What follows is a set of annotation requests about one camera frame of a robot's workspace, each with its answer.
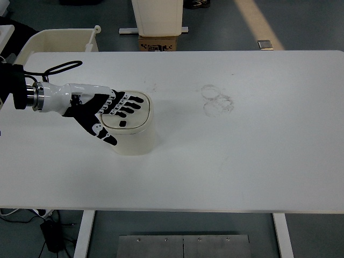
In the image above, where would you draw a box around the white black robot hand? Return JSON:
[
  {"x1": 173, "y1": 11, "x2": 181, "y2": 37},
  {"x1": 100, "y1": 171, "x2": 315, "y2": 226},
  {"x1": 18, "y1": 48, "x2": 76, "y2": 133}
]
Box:
[{"x1": 41, "y1": 82, "x2": 145, "y2": 147}]

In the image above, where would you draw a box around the small cream trash bin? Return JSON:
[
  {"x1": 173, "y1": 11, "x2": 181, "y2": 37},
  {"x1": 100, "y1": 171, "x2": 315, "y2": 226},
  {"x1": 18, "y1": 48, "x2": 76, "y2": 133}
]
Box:
[{"x1": 99, "y1": 89, "x2": 157, "y2": 156}]

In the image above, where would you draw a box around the tall white plastic bin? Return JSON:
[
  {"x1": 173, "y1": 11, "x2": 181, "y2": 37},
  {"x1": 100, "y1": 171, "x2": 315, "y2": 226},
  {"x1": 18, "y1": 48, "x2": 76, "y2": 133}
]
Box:
[{"x1": 131, "y1": 0, "x2": 184, "y2": 37}]

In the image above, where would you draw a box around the large cream plastic crate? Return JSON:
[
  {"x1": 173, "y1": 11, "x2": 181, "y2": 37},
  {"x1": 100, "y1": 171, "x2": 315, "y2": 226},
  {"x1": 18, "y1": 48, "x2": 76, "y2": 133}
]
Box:
[{"x1": 15, "y1": 25, "x2": 102, "y2": 65}]

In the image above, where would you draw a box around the grey table foot bar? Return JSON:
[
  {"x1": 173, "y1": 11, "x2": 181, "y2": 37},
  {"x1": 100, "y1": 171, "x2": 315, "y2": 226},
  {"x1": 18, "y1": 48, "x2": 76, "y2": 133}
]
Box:
[{"x1": 118, "y1": 26, "x2": 189, "y2": 34}]

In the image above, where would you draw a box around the brown cardboard box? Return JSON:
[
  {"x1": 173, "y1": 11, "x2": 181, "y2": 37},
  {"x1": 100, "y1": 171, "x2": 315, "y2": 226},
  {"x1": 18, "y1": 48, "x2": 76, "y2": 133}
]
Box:
[{"x1": 138, "y1": 34, "x2": 178, "y2": 52}]

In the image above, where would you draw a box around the white box-shaped device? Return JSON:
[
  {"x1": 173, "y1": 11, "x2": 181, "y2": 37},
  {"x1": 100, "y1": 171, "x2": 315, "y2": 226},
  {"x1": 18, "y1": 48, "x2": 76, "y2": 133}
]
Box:
[{"x1": 0, "y1": 24, "x2": 15, "y2": 52}]

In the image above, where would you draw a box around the white power strip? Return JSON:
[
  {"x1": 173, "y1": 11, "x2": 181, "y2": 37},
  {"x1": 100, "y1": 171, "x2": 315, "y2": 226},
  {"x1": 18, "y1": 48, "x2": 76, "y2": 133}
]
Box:
[{"x1": 31, "y1": 209, "x2": 54, "y2": 218}]

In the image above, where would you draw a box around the white table leg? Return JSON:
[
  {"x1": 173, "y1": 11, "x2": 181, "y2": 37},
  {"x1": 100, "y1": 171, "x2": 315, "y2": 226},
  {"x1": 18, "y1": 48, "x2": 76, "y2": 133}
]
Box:
[
  {"x1": 271, "y1": 212, "x2": 295, "y2": 258},
  {"x1": 73, "y1": 210, "x2": 96, "y2": 258}
]

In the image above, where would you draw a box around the black power adapter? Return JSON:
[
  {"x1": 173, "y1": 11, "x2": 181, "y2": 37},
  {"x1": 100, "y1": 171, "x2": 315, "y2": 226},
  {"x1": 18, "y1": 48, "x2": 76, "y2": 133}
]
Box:
[{"x1": 39, "y1": 219, "x2": 65, "y2": 254}]

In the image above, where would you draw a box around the person's shoe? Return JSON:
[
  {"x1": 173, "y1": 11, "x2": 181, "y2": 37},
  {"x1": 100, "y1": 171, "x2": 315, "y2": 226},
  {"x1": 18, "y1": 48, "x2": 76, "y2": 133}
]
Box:
[{"x1": 183, "y1": 0, "x2": 211, "y2": 10}]

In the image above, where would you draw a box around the grey metal plate with screws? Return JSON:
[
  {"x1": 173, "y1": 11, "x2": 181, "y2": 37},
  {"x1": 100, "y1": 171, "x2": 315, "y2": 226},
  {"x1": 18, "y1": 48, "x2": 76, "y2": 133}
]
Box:
[{"x1": 117, "y1": 234, "x2": 251, "y2": 258}]

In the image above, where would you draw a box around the small metal floor plate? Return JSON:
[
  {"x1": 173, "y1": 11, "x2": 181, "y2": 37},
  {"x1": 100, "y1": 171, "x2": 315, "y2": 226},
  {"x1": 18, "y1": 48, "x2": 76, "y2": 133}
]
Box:
[{"x1": 256, "y1": 40, "x2": 274, "y2": 51}]

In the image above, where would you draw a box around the black floor cable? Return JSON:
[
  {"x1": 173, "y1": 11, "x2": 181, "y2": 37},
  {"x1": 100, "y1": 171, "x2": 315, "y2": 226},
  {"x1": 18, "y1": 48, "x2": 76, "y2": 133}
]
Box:
[{"x1": 0, "y1": 210, "x2": 61, "y2": 258}]

